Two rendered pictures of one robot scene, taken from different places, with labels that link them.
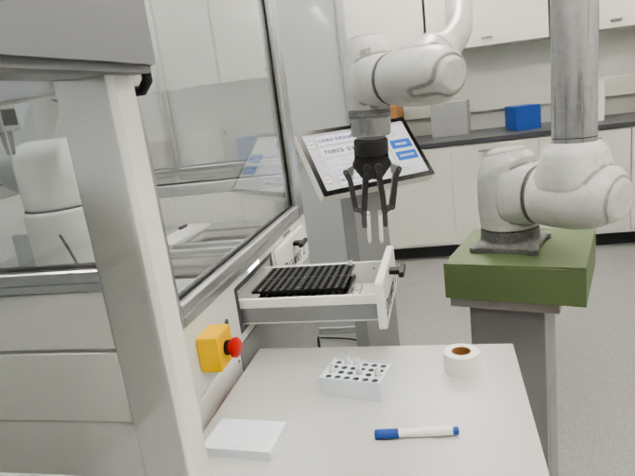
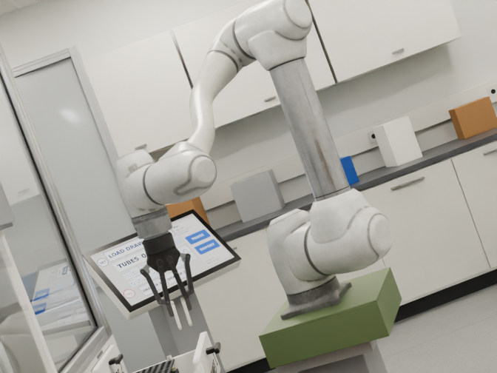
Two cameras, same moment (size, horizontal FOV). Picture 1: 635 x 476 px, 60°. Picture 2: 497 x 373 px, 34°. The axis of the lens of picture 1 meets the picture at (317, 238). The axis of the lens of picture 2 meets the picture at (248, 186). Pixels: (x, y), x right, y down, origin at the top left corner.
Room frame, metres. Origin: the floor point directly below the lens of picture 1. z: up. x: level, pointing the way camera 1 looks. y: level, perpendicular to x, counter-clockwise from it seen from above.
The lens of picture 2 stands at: (-0.77, 0.05, 1.34)
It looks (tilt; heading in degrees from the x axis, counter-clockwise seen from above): 2 degrees down; 347
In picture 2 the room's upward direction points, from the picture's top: 20 degrees counter-clockwise
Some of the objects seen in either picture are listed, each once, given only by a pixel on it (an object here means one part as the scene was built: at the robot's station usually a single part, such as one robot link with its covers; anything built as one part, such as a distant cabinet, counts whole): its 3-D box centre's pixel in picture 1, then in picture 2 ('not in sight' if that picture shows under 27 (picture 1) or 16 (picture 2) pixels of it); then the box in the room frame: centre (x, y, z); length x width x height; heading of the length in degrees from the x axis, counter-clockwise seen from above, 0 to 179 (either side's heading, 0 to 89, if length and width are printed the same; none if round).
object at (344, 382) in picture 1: (356, 378); not in sight; (0.99, -0.04, 0.78); 0.12 x 0.08 x 0.04; 65
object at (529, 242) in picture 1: (511, 232); (316, 291); (1.49, -0.55, 0.89); 0.22 x 0.18 x 0.06; 145
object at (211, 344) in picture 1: (216, 348); not in sight; (1.00, 0.22, 0.88); 0.07 x 0.05 x 0.07; 166
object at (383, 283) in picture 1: (386, 283); (207, 365); (1.25, -0.15, 0.87); 0.29 x 0.02 x 0.11; 166
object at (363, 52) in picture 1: (371, 72); (142, 181); (1.20, -0.16, 1.36); 0.13 x 0.11 x 0.16; 32
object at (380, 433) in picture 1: (416, 432); not in sight; (0.80, -0.12, 0.77); 0.14 x 0.02 x 0.02; 82
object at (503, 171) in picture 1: (510, 186); (299, 248); (1.46, -0.54, 1.03); 0.18 x 0.16 x 0.22; 31
